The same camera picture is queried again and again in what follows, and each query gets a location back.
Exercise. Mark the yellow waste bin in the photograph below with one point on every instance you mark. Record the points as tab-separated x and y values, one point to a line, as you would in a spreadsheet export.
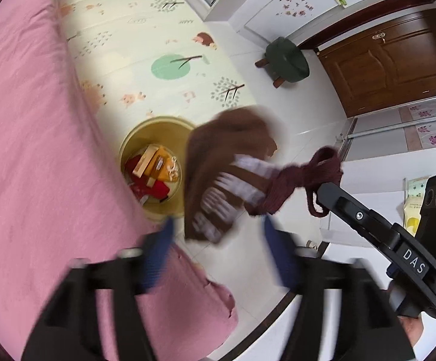
143	128

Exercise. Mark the printed play mat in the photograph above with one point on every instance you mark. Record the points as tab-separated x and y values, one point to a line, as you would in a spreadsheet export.
146	45

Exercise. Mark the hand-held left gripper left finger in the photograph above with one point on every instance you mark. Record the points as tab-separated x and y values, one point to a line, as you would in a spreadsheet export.
158	255

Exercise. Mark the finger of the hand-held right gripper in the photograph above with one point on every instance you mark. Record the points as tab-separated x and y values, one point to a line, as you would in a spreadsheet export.
353	214

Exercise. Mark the white cabinet with decals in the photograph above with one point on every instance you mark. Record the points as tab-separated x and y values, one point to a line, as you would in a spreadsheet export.
278	3

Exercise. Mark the gold cardboard box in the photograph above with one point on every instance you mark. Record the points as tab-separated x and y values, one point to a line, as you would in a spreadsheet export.
144	161

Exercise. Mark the sliding door with floral band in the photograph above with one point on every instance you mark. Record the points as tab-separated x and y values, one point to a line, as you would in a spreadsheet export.
409	128

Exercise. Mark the green round stool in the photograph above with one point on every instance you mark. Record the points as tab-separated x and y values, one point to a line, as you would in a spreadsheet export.
287	60

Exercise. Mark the pink bed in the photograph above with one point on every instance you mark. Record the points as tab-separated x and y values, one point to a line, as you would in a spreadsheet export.
34	158

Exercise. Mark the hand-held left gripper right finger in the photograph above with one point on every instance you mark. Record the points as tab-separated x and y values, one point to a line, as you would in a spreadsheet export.
278	255

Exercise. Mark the person's right hand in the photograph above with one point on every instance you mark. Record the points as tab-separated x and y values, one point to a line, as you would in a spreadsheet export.
411	331

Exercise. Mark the red zip pouch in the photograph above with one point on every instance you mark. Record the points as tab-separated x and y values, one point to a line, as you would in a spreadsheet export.
154	190

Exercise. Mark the brown printed sock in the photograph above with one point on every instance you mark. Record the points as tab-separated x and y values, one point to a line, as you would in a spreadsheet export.
218	146

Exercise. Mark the yellow green package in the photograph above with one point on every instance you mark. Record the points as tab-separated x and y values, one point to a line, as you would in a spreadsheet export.
415	207

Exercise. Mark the brown wooden door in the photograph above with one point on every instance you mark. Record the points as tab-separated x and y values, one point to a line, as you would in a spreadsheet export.
391	60

